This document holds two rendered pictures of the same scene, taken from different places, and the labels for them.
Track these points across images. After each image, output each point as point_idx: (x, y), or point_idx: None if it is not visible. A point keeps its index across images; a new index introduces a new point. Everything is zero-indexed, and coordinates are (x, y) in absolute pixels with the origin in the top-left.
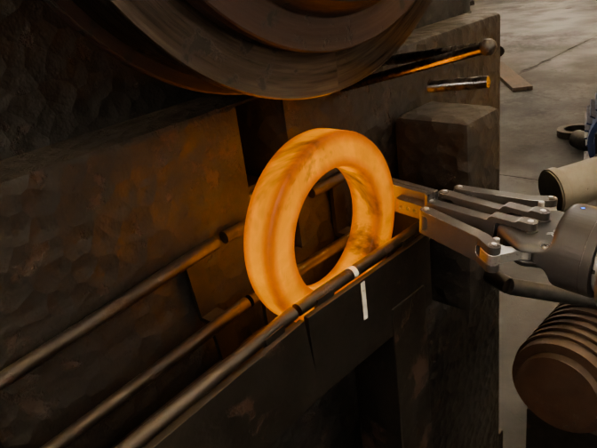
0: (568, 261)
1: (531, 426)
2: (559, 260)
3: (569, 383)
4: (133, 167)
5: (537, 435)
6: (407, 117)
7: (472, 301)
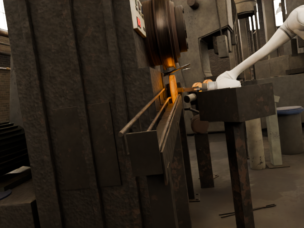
0: (204, 87)
1: (195, 138)
2: (203, 87)
3: (201, 122)
4: (159, 74)
5: (197, 139)
6: (169, 83)
7: (184, 112)
